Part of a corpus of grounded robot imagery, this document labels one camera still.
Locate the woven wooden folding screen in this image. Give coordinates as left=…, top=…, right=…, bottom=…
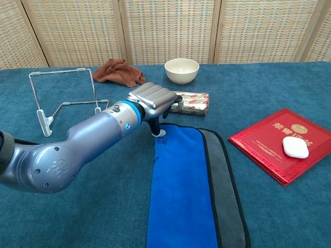
left=0, top=0, right=331, bottom=70

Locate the gold red patterned packet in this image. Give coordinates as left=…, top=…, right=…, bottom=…
left=168, top=91, right=210, bottom=117

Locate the red certificate folder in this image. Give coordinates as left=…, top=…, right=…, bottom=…
left=228, top=107, right=331, bottom=187

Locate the metal wire stand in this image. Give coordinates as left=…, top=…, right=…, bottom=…
left=28, top=67, right=110, bottom=137

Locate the blue and grey towel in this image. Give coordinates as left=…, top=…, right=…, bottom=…
left=146, top=123, right=251, bottom=248

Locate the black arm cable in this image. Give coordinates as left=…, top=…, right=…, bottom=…
left=0, top=130, right=36, bottom=165

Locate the cream bowl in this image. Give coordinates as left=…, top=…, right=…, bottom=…
left=164, top=58, right=200, bottom=85

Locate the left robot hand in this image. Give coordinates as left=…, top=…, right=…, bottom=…
left=126, top=82, right=184, bottom=137

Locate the teal carpet table cover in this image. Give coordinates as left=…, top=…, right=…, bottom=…
left=0, top=61, right=331, bottom=248

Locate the brown crumpled cloth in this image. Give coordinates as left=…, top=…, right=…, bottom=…
left=92, top=58, right=147, bottom=88

